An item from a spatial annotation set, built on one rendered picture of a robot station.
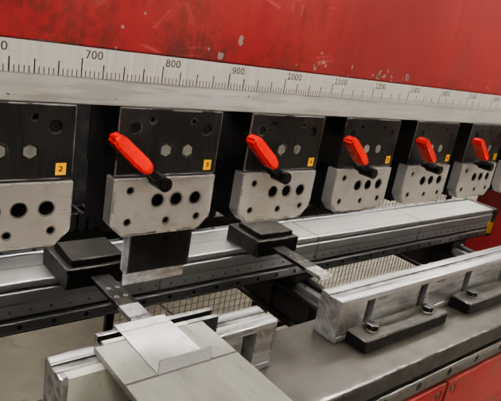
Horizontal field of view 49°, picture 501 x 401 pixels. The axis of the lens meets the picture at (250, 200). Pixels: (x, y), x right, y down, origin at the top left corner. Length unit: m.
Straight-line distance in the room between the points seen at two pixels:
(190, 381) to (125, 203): 0.25
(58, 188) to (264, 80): 0.31
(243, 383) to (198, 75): 0.41
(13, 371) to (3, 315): 1.47
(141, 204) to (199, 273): 0.50
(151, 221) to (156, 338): 0.20
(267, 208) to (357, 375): 0.40
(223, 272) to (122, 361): 0.49
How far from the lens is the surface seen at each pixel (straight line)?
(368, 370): 1.12
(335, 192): 0.94
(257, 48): 0.76
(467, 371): 1.47
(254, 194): 0.81
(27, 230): 0.66
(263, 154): 0.75
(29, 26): 0.61
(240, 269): 1.25
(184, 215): 0.75
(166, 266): 0.81
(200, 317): 0.92
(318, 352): 1.13
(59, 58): 0.63
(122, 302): 0.91
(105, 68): 0.65
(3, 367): 2.51
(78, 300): 1.06
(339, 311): 1.13
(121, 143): 0.63
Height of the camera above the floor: 1.45
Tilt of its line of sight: 17 degrees down
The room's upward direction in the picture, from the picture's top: 10 degrees clockwise
